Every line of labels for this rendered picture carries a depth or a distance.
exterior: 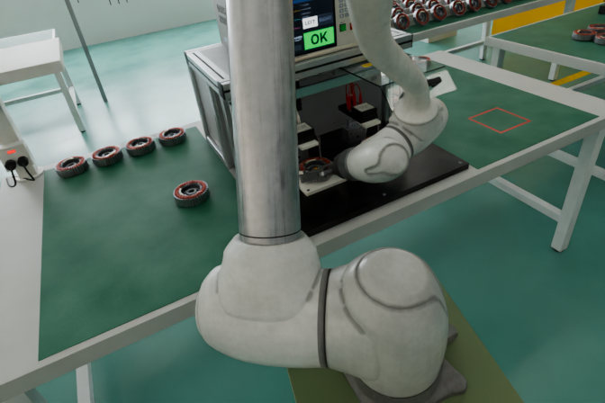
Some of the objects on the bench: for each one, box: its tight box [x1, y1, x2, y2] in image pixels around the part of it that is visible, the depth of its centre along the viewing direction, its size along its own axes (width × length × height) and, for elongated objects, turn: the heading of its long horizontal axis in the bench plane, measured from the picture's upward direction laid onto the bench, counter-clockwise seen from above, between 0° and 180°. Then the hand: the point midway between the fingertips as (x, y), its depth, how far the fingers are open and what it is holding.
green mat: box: [38, 126, 239, 362], centre depth 137 cm, size 94×61×1 cm, turn 36°
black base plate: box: [234, 114, 469, 237], centre depth 141 cm, size 47×64×2 cm
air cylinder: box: [341, 121, 366, 144], centre depth 153 cm, size 5×8×6 cm
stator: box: [299, 157, 332, 183], centre depth 134 cm, size 11×11×4 cm
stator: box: [173, 180, 210, 207], centre depth 135 cm, size 11×11×4 cm
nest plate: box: [299, 169, 348, 196], centre depth 135 cm, size 15×15×1 cm
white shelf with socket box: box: [0, 38, 65, 187], centre depth 142 cm, size 35×37×46 cm
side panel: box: [187, 65, 234, 170], centre depth 152 cm, size 28×3×32 cm, turn 36°
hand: (320, 168), depth 131 cm, fingers open, 13 cm apart
